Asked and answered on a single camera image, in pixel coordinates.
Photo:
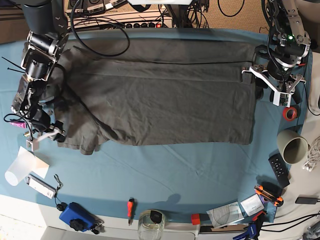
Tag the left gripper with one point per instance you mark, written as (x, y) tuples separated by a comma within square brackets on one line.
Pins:
[(281, 72)]

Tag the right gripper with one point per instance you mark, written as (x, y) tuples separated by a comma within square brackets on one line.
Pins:
[(39, 121)]

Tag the dark grey T-shirt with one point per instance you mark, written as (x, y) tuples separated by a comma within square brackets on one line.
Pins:
[(159, 92)]

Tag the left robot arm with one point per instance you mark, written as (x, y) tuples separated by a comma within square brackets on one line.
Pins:
[(287, 42)]

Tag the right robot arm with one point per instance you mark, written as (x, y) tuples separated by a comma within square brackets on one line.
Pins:
[(45, 43)]

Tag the pink glue tube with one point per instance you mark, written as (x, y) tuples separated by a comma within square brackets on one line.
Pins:
[(19, 124)]

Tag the red tape roll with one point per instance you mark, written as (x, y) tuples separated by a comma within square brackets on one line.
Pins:
[(290, 113)]

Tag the white paper sheet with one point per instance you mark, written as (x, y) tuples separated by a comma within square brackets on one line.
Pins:
[(40, 166)]

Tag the translucent plastic cup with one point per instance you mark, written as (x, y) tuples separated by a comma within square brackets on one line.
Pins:
[(20, 168)]

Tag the white labelled box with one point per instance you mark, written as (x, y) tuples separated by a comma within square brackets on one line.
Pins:
[(40, 186)]

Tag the beige ceramic mug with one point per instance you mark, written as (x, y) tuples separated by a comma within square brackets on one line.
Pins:
[(292, 147)]

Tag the black remote control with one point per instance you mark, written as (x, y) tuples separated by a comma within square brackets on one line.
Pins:
[(280, 170)]

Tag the blue box with knob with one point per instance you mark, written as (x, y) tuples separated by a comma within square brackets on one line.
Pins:
[(76, 217)]

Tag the orange black utility knife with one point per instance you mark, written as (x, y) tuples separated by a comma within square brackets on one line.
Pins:
[(277, 201)]

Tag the black power adapter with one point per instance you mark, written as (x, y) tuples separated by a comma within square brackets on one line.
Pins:
[(307, 200)]

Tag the white card packet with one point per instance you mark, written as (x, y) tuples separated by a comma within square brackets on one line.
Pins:
[(252, 205)]

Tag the black power strip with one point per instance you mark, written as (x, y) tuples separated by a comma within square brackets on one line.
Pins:
[(154, 24)]

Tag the blue table cloth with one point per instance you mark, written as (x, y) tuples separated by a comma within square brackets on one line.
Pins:
[(182, 179)]

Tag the folded paper leaflet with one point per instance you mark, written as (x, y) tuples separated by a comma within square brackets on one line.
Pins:
[(225, 215)]

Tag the clear glass jar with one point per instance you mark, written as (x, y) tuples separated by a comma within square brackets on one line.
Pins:
[(151, 224)]

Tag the blue black clamp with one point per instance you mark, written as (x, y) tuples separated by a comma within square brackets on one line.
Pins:
[(253, 230)]

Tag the small red cube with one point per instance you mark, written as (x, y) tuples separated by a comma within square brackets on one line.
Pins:
[(195, 219)]

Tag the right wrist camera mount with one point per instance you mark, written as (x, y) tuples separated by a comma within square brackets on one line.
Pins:
[(34, 143)]

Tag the orange handled screwdriver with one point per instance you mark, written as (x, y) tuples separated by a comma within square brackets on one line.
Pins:
[(130, 207)]

